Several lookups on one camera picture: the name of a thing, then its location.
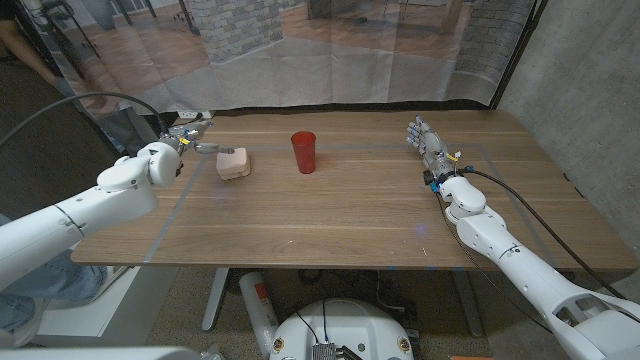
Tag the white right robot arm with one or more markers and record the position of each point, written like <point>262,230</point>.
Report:
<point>535,280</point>

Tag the red plastic cup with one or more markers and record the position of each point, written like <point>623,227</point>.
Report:
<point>303,155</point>

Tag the white power strip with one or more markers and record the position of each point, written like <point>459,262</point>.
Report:
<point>192,115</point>

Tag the white round robot torso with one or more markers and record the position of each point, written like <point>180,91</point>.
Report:
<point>350,325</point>

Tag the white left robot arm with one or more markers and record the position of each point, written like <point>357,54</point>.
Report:
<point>75,220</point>

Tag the white table leg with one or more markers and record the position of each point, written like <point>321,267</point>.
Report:
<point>469,305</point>
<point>215,300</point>

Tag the seated person in blue jeans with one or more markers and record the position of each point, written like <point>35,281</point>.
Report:
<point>60,282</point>

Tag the white cylinder with orange label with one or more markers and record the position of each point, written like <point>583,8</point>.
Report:
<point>257,305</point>

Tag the black backdrop stand pole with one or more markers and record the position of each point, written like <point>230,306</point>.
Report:
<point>515,60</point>

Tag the printed room backdrop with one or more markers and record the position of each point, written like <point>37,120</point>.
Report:
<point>325,60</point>

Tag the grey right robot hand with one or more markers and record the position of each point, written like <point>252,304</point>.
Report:
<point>435,150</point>

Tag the standing person in black shirt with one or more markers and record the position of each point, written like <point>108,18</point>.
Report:
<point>25,52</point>

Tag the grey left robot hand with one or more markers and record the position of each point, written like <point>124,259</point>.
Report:
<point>190,132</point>

